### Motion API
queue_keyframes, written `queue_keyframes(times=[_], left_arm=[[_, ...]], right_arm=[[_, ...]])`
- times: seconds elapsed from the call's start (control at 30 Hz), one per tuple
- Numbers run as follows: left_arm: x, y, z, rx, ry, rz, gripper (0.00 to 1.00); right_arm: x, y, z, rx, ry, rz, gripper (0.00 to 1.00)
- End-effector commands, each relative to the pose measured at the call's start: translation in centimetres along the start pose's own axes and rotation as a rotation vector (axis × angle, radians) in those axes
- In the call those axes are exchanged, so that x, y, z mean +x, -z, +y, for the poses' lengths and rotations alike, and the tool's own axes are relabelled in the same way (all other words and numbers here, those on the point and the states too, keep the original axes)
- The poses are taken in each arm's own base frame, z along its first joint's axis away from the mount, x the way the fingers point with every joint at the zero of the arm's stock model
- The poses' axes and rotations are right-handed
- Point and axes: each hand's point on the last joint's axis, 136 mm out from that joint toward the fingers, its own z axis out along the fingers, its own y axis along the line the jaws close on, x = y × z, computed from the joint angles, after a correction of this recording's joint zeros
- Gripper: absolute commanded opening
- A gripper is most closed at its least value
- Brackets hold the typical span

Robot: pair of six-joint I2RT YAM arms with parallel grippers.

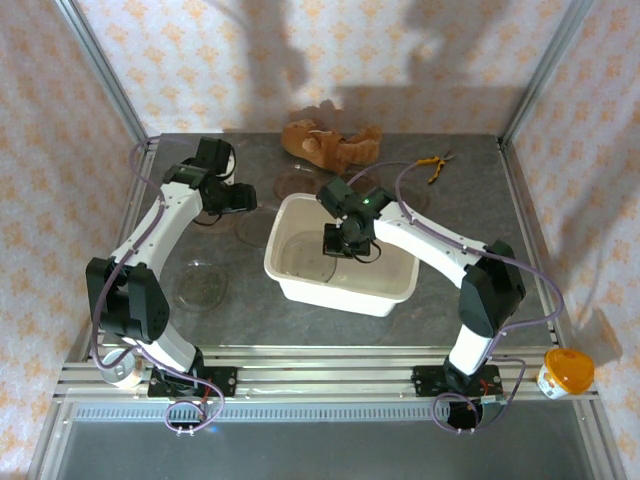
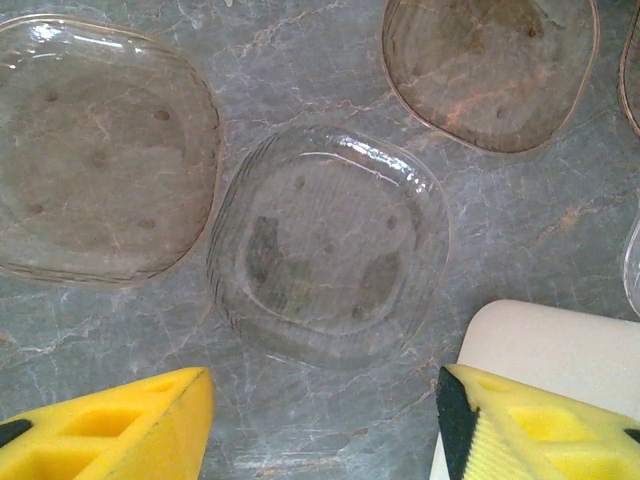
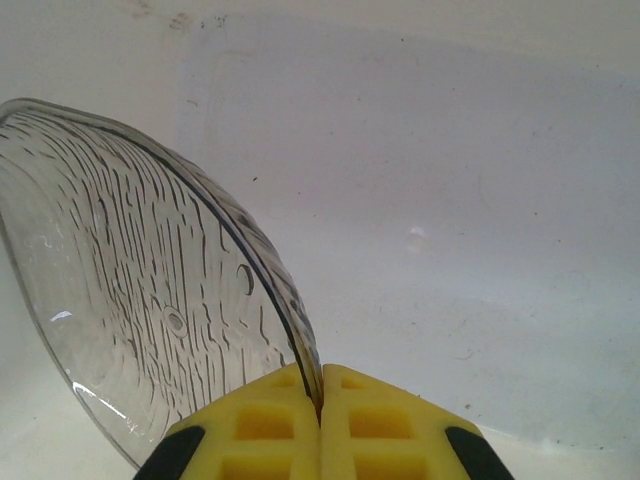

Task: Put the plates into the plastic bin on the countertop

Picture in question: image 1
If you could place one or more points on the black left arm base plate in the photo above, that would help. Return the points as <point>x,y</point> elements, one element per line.
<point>225,382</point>

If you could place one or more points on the perforated metal vent strip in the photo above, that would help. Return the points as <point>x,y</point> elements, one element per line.
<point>320,413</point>

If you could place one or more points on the cup with orange lid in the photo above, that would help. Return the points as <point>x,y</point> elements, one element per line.
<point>567,370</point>

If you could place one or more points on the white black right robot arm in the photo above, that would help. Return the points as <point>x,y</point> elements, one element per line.
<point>425,240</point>

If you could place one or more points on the white plastic bin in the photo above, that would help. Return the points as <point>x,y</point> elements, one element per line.
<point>350,295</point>

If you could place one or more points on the brown plush toy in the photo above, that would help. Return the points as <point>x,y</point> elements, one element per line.
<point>325,145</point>

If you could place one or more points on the small white cup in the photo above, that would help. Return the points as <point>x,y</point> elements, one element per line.
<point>230,167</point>

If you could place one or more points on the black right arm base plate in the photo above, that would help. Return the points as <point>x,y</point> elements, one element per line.
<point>425,380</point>

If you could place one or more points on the aluminium side rail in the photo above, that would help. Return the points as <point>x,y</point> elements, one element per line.
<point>520,200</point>
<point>129,210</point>

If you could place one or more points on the aluminium frame post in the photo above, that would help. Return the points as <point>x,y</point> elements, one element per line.
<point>101,65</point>
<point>548,65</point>

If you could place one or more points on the small green circuit board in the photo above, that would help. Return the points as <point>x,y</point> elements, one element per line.
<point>494,399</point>

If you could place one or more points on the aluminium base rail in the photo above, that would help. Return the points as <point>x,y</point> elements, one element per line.
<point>320,375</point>

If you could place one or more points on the brown tinted glass plate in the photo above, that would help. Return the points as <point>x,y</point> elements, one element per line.
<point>295,184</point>
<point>220,227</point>

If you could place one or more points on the silver tin can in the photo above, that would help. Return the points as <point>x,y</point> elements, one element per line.
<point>117,372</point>

